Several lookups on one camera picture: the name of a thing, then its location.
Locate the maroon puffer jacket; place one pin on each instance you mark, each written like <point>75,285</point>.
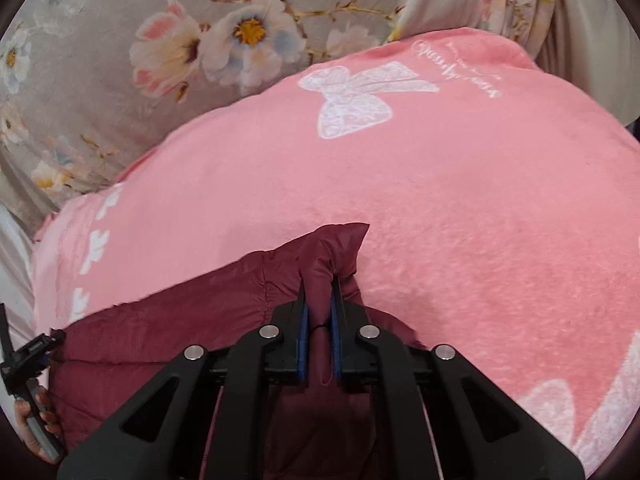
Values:
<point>200,310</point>

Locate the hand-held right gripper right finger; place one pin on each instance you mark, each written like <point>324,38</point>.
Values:
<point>336,347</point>

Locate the white satin curtain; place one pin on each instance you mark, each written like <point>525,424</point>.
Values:
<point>12,270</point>

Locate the grey floral bed sheet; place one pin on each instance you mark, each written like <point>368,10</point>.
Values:
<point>125,85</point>

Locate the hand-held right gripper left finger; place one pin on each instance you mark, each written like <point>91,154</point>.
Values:
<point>303,345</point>

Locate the person's left hand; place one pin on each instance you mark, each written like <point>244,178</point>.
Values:
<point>25,422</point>

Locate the pink butterfly print blanket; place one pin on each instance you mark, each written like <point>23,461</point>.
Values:
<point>450,210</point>

